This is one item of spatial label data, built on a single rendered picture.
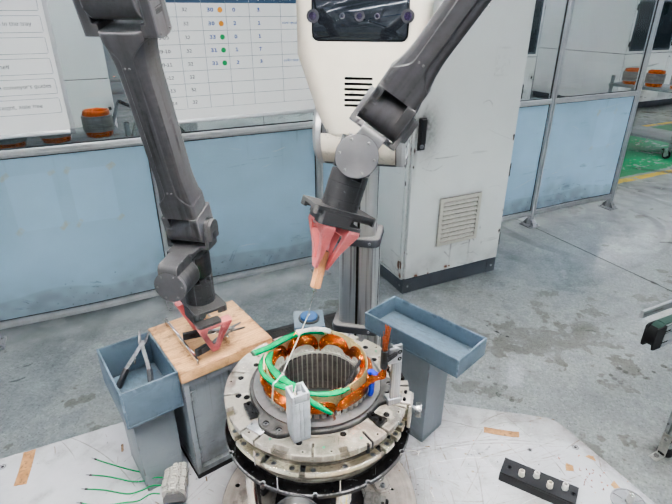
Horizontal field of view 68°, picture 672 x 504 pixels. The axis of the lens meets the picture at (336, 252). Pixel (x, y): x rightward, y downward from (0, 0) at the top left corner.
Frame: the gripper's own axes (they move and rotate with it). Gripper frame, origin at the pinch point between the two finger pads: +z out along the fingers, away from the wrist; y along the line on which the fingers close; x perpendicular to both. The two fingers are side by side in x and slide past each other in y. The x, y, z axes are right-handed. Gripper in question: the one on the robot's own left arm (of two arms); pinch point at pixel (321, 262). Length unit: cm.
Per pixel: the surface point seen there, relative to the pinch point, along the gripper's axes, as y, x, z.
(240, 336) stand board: -0.2, 26.0, 26.4
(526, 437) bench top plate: 67, 4, 33
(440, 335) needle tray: 41.4, 15.7, 15.6
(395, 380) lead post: 15.7, -7.2, 15.0
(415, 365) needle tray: 35.8, 13.3, 22.4
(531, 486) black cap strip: 58, -8, 36
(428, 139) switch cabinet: 130, 185, -34
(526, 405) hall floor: 165, 81, 72
